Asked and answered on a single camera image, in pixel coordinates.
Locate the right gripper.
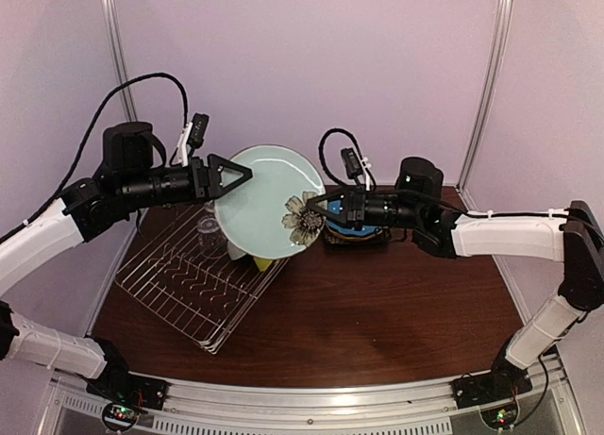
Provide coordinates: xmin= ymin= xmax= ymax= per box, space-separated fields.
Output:
xmin=309 ymin=180 xmax=425 ymax=228

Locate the blue dotted scalloped plate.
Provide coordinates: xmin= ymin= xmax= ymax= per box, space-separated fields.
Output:
xmin=326 ymin=199 xmax=384 ymax=242

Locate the yellow dotted scalloped plate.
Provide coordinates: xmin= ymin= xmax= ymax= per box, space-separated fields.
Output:
xmin=326 ymin=226 xmax=383 ymax=243

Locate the black floral square plate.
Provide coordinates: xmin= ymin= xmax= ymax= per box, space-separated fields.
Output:
xmin=323 ymin=230 xmax=392 ymax=247

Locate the light teal floral plate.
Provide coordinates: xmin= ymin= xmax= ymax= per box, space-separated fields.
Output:
xmin=214 ymin=145 xmax=326 ymax=259

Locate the clear glass cup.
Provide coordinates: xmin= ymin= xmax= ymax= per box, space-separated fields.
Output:
xmin=203 ymin=201 xmax=215 ymax=216
xmin=196 ymin=215 xmax=225 ymax=258

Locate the lime green bowl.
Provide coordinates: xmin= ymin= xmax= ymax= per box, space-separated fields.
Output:
xmin=253 ymin=257 xmax=275 ymax=273

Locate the pale striped bowl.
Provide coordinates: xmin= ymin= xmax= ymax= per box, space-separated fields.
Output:
xmin=226 ymin=242 xmax=246 ymax=260

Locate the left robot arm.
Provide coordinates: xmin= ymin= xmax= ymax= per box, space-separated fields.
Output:
xmin=1 ymin=115 xmax=253 ymax=401

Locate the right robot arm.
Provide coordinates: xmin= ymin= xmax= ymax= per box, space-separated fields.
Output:
xmin=307 ymin=157 xmax=603 ymax=399

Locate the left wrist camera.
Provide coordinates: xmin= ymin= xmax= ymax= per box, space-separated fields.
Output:
xmin=169 ymin=113 xmax=210 ymax=167

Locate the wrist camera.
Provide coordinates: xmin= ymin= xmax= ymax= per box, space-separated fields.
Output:
xmin=340 ymin=147 xmax=371 ymax=191
xmin=169 ymin=113 xmax=210 ymax=167

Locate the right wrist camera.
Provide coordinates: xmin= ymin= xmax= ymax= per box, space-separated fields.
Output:
xmin=340 ymin=147 xmax=371 ymax=191

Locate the wire dish rack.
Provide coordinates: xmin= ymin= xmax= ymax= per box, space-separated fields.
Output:
xmin=115 ymin=205 xmax=287 ymax=355

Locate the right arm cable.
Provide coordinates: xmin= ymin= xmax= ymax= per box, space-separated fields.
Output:
xmin=318 ymin=127 xmax=572 ymax=222

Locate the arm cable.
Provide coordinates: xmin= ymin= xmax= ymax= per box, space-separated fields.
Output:
xmin=18 ymin=73 xmax=190 ymax=228
xmin=318 ymin=127 xmax=572 ymax=222

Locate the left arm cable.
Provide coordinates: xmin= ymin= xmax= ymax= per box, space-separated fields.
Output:
xmin=18 ymin=73 xmax=190 ymax=228

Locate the left aluminium frame post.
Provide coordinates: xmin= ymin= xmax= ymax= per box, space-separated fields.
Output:
xmin=100 ymin=0 xmax=137 ymax=121

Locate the aluminium frame post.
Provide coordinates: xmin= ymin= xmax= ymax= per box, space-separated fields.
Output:
xmin=100 ymin=0 xmax=137 ymax=121
xmin=457 ymin=0 xmax=513 ymax=193

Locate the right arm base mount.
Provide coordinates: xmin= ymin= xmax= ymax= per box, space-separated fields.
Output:
xmin=450 ymin=371 xmax=533 ymax=410

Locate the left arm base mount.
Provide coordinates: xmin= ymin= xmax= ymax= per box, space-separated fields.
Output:
xmin=84 ymin=373 xmax=168 ymax=411

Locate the aluminium front rail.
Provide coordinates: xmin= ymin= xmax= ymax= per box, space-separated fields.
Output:
xmin=34 ymin=354 xmax=587 ymax=434

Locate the right aluminium frame post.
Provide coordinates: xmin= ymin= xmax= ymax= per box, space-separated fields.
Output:
xmin=457 ymin=0 xmax=513 ymax=193

